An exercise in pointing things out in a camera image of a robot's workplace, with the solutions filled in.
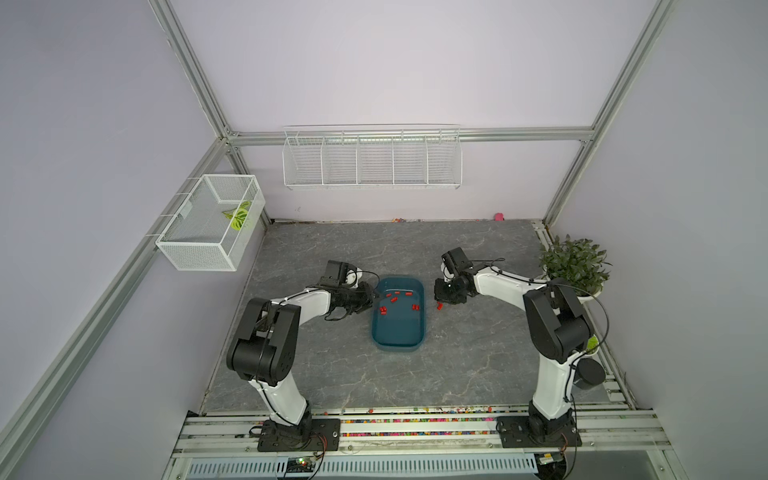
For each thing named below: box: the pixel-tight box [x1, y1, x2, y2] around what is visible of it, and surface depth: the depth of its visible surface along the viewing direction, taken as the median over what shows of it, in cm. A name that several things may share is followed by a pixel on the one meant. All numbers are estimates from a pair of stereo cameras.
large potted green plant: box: [540, 234, 613, 301], surface depth 86 cm
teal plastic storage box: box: [372, 276, 425, 352], surface depth 97 cm
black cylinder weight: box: [573, 358, 606, 390], surface depth 81 cm
